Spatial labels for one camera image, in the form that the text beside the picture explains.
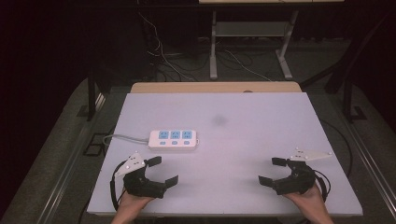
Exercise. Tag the person's right hand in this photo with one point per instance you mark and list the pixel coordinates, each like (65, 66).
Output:
(306, 199)

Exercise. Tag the black square floor frame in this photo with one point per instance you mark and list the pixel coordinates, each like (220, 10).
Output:
(95, 144)

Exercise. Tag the person's left hand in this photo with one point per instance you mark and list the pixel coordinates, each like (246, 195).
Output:
(134, 203)

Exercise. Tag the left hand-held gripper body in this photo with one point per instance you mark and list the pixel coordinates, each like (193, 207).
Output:
(140, 183)

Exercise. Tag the metal floor rail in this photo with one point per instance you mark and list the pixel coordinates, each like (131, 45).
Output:
(71, 155)
(370, 161)

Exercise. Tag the black metal stand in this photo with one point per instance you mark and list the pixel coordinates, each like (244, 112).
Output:
(91, 93)
(350, 99)

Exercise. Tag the white metal desk frame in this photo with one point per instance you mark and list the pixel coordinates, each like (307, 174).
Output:
(249, 29)

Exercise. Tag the white blue power strip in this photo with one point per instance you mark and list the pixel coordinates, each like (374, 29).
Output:
(172, 140)

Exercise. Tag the black slanted metal bar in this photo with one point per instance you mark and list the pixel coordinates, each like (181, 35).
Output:
(348, 59)

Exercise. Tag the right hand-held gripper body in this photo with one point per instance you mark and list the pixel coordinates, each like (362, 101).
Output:
(297, 180)

